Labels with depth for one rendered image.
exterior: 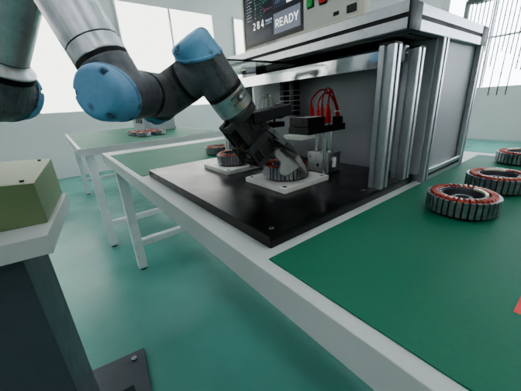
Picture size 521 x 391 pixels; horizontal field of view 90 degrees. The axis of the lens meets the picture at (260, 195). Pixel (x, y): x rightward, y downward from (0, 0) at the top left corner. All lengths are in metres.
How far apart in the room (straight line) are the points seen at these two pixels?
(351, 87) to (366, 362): 0.69
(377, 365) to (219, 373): 0.96
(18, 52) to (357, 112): 0.80
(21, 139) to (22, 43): 4.47
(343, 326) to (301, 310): 0.06
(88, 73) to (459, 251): 0.55
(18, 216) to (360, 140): 0.83
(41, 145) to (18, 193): 4.52
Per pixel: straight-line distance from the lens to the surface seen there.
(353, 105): 0.83
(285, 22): 0.85
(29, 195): 0.71
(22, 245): 0.66
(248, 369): 1.21
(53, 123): 5.20
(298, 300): 0.34
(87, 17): 0.47
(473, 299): 0.38
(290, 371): 1.20
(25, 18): 0.76
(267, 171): 0.64
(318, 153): 0.75
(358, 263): 0.39
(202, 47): 0.50
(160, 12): 5.76
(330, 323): 0.31
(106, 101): 0.42
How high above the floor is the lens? 0.96
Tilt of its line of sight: 19 degrees down
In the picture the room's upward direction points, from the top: 3 degrees counter-clockwise
